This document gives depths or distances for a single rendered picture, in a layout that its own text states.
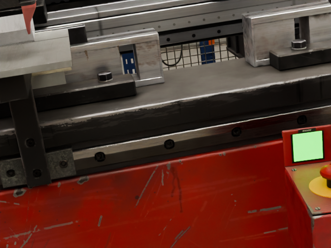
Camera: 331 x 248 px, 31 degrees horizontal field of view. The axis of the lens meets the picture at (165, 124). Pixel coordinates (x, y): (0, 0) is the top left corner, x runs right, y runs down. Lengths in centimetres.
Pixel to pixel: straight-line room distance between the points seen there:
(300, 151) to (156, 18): 56
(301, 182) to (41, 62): 41
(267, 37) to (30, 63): 49
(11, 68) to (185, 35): 62
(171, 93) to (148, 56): 10
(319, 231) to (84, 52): 53
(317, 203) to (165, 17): 67
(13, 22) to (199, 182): 44
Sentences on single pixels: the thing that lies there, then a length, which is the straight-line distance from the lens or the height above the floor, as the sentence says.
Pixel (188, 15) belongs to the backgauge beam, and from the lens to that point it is 138.
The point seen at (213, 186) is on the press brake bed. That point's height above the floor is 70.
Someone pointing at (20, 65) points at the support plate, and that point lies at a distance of 86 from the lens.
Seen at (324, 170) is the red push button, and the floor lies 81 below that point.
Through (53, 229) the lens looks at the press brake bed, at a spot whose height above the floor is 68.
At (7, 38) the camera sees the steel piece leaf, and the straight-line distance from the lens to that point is 103.
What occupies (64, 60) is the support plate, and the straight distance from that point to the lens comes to 84.
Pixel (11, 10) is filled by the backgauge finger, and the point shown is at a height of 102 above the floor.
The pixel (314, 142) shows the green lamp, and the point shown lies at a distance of 95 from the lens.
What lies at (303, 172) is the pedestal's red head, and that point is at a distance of 93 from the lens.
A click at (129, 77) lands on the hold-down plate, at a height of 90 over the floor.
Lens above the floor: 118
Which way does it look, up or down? 20 degrees down
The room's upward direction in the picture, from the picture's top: 8 degrees counter-clockwise
